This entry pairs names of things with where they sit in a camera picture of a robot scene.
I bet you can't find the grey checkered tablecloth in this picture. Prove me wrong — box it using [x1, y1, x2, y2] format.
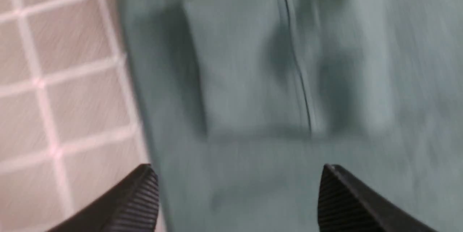
[0, 0, 148, 232]

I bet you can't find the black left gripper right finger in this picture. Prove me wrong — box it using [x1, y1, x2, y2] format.
[318, 164, 433, 232]

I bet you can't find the green long-sleeved shirt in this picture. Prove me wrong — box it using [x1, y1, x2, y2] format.
[117, 0, 462, 232]

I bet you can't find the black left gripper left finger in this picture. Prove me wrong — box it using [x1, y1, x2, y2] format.
[51, 163, 160, 232]

